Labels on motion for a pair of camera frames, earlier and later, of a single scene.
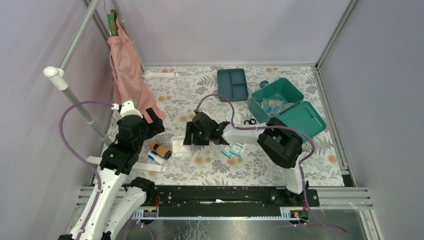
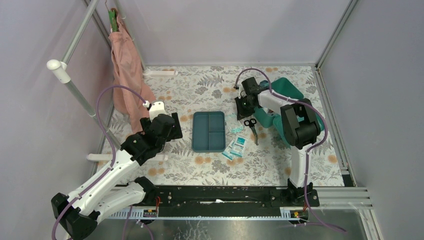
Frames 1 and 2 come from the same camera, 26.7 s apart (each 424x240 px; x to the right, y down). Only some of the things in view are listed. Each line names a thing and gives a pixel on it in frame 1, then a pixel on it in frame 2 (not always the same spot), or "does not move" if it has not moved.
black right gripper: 191,128 to 241,114
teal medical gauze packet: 237,149 does not move
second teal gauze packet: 227,152 does not move
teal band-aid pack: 236,119 does not move
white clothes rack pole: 55,77 to 59,68
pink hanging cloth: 128,79 does not move
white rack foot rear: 147,75 does not move
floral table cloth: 178,91 does not move
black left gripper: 148,122 to 175,126
